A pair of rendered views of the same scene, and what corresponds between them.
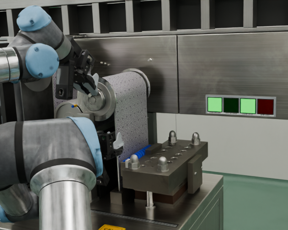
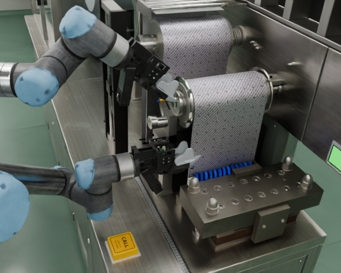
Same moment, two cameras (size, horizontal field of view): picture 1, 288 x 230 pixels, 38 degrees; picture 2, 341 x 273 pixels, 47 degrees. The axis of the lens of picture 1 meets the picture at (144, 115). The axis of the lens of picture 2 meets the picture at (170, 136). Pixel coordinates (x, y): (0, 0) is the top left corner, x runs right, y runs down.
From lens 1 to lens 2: 0.78 m
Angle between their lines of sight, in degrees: 42
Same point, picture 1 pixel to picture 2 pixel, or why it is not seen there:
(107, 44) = (261, 23)
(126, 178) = (181, 195)
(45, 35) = (82, 44)
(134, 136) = (225, 150)
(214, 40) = not seen: outside the picture
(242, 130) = not seen: outside the picture
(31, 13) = (69, 17)
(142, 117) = (248, 132)
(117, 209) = (170, 216)
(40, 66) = (25, 96)
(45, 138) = not seen: outside the picture
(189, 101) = (315, 136)
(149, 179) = (193, 212)
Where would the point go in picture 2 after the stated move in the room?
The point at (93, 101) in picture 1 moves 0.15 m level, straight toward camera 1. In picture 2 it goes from (175, 105) to (142, 127)
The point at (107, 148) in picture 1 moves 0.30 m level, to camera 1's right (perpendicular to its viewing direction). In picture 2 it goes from (158, 164) to (251, 219)
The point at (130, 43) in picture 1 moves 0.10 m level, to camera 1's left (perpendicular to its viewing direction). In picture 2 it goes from (280, 33) to (251, 25)
